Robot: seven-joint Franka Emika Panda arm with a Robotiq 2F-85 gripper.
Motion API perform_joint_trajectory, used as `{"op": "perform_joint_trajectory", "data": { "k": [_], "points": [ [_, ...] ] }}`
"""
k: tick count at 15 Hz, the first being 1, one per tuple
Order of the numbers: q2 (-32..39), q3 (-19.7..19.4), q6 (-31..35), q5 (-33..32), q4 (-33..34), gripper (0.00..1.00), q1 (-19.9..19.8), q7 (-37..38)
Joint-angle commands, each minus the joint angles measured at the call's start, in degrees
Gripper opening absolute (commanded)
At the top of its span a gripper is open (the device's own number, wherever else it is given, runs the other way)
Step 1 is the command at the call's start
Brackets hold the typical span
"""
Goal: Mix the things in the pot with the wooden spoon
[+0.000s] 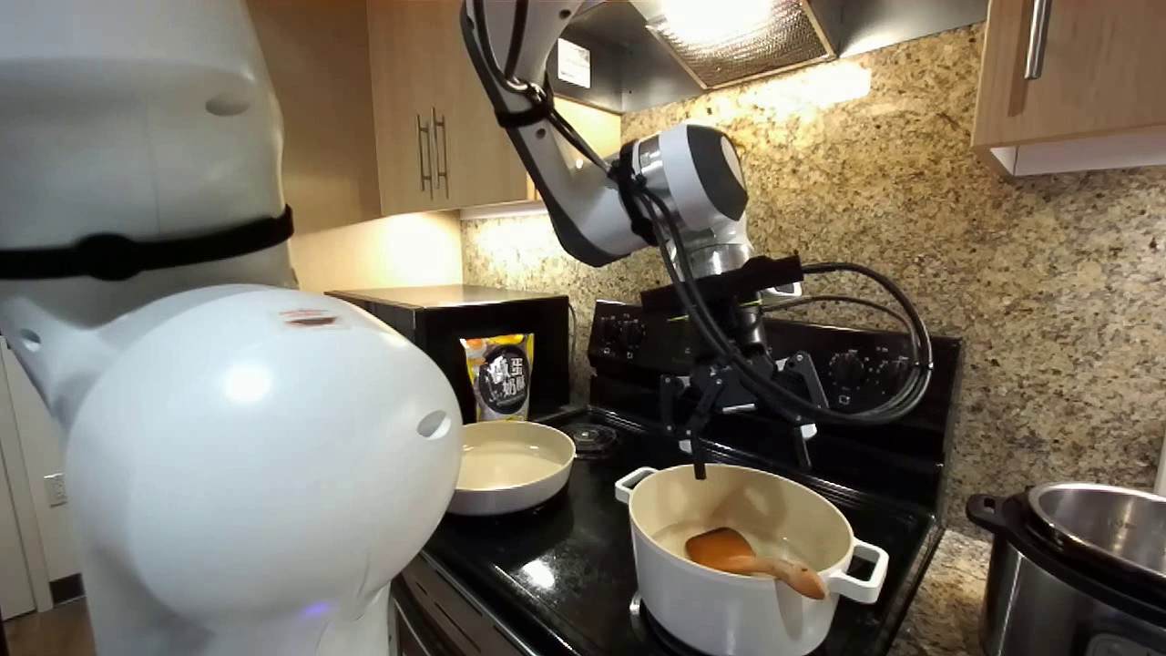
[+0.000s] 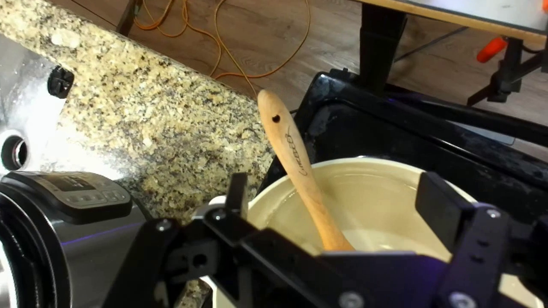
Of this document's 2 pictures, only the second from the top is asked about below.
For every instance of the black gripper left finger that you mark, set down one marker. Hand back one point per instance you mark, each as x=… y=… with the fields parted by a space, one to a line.
x=171 y=257

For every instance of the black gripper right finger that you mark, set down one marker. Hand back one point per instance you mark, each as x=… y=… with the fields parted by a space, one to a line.
x=485 y=257

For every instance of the wooden spoon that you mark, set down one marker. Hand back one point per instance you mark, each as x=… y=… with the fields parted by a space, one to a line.
x=296 y=164

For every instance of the white enamel pot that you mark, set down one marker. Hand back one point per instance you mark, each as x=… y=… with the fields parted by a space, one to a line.
x=377 y=198

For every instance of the black steel pressure cooker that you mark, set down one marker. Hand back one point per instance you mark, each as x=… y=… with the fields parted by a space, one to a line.
x=68 y=239

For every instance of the black electric stove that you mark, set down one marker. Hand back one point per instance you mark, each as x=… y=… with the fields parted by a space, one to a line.
x=399 y=130

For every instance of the stainless steel sink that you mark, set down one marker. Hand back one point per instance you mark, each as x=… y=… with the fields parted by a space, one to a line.
x=27 y=113

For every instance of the black sink stopper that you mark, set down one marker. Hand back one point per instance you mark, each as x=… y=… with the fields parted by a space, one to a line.
x=60 y=80

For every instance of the black table leg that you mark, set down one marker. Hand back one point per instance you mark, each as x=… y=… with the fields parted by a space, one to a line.
x=378 y=43

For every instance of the light wooden table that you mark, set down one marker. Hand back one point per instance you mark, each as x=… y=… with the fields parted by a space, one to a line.
x=456 y=14

